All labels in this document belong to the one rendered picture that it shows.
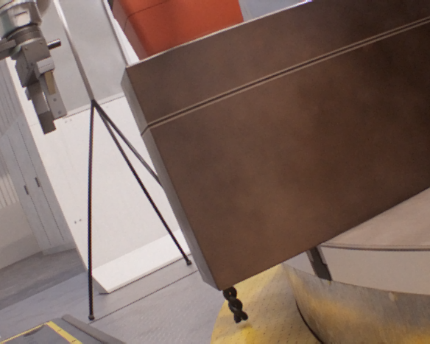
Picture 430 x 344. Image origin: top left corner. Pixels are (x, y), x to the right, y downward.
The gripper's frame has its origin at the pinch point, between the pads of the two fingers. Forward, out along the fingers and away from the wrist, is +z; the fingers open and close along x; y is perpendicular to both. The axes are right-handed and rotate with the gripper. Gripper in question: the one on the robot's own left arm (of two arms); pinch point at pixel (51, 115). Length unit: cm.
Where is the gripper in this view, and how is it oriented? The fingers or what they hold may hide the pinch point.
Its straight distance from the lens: 121.9
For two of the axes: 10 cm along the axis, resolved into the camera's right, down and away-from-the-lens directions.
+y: 8.4, -3.6, 4.1
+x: -3.9, 1.4, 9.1
